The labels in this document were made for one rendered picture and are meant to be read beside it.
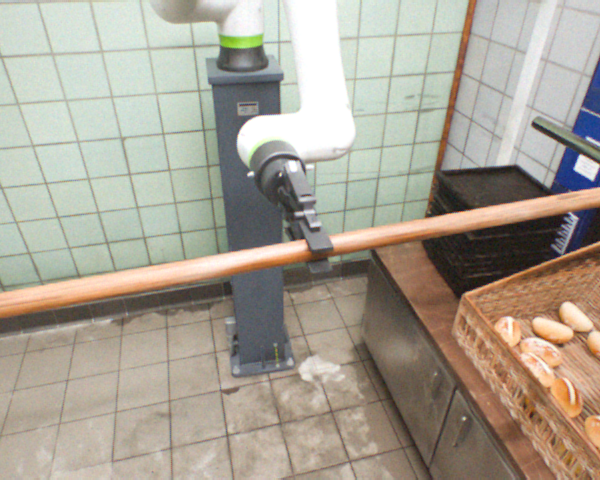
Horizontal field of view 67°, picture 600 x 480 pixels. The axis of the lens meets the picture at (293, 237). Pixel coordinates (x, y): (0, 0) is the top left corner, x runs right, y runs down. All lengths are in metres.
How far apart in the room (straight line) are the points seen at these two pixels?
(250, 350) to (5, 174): 1.14
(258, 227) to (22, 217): 0.99
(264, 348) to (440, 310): 0.78
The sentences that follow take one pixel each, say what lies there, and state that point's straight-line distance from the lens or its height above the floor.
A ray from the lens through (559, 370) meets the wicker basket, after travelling 1.40.
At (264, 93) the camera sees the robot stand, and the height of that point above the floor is 1.14.
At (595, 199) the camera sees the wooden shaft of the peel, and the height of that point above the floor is 1.19.
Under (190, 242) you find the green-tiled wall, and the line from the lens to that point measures 2.09.
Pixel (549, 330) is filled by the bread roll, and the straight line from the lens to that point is 1.42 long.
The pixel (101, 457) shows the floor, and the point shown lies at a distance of 1.89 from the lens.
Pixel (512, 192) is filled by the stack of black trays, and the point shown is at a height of 0.87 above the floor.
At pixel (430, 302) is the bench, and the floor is 0.58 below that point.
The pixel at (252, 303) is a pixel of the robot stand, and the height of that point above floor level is 0.36.
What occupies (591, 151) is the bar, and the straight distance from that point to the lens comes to 1.09.
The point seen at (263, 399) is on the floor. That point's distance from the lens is 1.89.
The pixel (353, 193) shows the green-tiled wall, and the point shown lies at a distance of 2.14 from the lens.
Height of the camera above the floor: 1.54
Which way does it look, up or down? 35 degrees down
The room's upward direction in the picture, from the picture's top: straight up
